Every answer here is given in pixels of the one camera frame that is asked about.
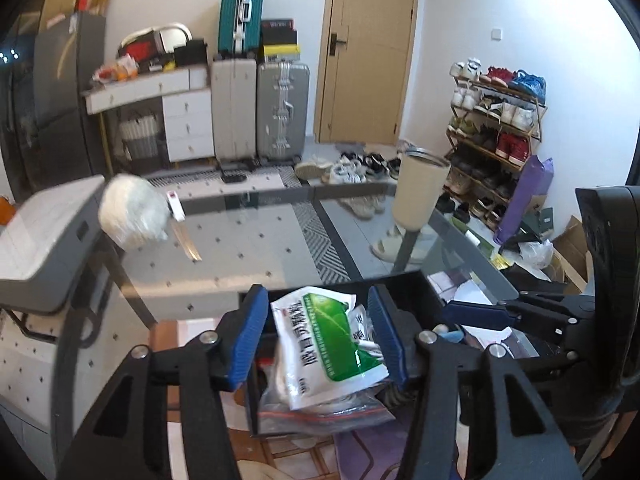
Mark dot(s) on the black cardboard box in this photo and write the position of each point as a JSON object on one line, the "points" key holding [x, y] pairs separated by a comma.
{"points": [[427, 287]]}

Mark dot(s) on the cream tumbler cup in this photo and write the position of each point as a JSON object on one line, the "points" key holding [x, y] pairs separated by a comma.
{"points": [[417, 190]]}

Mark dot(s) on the white printed packet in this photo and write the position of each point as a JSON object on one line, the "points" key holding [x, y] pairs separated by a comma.
{"points": [[362, 330]]}

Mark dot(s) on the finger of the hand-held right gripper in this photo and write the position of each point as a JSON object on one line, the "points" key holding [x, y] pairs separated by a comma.
{"points": [[545, 345], [472, 311]]}

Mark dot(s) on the white light switch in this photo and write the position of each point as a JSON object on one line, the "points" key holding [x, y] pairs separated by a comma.
{"points": [[496, 34]]}

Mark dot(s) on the printed table mat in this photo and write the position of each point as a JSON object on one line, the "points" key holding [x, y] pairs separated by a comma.
{"points": [[370, 455]]}

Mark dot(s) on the scattered loose shoes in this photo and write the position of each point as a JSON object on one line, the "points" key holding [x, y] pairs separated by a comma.
{"points": [[345, 172]]}

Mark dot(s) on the yellow and black box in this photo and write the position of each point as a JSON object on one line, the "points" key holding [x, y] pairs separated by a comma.
{"points": [[282, 54]]}

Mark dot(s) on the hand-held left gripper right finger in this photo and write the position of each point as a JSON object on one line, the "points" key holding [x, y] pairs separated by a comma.
{"points": [[387, 335]]}

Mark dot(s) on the rows of racked shoes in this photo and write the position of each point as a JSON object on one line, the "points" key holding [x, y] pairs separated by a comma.
{"points": [[510, 145]]}

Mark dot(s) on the white papers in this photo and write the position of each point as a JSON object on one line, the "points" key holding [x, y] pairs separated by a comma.
{"points": [[465, 287]]}

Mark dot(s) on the teal suitcase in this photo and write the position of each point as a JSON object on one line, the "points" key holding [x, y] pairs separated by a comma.
{"points": [[235, 15]]}

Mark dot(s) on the grey refrigerator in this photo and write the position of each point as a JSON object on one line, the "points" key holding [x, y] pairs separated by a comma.
{"points": [[65, 110]]}

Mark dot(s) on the woven basket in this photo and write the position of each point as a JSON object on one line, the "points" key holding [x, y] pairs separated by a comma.
{"points": [[140, 135]]}

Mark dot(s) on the clear plastic bag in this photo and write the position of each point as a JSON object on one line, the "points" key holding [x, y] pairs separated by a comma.
{"points": [[535, 255]]}

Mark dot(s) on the white suitcase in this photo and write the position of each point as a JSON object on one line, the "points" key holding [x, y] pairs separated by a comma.
{"points": [[232, 110]]}

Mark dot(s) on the brown cardboard box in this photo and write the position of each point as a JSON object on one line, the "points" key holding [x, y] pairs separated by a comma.
{"points": [[572, 255]]}

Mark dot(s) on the grey marble top side table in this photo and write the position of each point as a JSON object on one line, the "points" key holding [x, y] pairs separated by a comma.
{"points": [[40, 240]]}

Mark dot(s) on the wooden shoe rack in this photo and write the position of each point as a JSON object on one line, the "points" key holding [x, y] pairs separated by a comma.
{"points": [[492, 156]]}

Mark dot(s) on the white plastic bag bundle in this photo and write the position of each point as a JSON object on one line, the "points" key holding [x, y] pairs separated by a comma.
{"points": [[132, 212]]}

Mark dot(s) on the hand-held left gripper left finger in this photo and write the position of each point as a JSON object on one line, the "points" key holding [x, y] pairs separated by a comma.
{"points": [[247, 335]]}

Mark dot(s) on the green and white packet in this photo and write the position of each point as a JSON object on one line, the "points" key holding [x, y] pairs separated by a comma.
{"points": [[325, 340]]}

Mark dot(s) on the white drawer desk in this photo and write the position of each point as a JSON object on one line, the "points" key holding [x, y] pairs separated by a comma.
{"points": [[185, 120]]}

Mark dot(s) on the bag of fruit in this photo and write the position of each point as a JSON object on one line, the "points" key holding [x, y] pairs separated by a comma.
{"points": [[115, 70]]}

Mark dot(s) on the black boxes stack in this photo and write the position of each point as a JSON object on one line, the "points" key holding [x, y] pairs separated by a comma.
{"points": [[279, 32]]}

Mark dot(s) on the red and black shoe box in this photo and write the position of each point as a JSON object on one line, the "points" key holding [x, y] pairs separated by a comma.
{"points": [[142, 50]]}

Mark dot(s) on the silver suitcase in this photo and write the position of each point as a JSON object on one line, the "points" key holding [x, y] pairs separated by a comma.
{"points": [[280, 110]]}

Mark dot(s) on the orange bag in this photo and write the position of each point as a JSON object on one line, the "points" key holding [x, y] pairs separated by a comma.
{"points": [[5, 210]]}

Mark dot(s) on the purple bag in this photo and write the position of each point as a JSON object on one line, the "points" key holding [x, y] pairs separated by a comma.
{"points": [[525, 200]]}

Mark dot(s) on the dark glass cabinet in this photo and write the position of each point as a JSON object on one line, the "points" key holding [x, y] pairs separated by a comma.
{"points": [[15, 110]]}

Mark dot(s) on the black bag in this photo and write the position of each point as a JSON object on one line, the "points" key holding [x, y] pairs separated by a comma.
{"points": [[190, 52]]}

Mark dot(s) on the wooden door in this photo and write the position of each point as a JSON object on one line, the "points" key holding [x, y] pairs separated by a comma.
{"points": [[370, 50]]}

